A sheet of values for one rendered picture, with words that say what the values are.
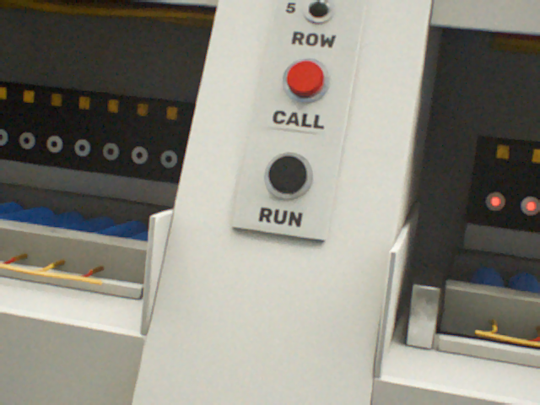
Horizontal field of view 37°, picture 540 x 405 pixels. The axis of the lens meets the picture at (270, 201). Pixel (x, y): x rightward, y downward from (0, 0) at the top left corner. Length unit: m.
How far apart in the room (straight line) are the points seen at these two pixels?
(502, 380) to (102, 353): 0.16
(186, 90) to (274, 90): 0.24
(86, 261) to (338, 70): 0.16
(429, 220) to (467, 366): 0.20
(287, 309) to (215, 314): 0.03
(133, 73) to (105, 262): 0.23
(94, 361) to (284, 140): 0.12
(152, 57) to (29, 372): 0.30
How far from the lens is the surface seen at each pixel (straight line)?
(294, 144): 0.34
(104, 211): 0.53
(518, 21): 0.38
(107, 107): 0.55
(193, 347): 0.34
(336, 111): 0.34
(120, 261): 0.40
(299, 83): 0.35
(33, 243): 0.42
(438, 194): 0.54
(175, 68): 0.60
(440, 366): 0.35
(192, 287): 0.34
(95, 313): 0.37
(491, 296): 0.39
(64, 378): 0.36
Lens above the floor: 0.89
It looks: 13 degrees up
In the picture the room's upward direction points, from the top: 11 degrees clockwise
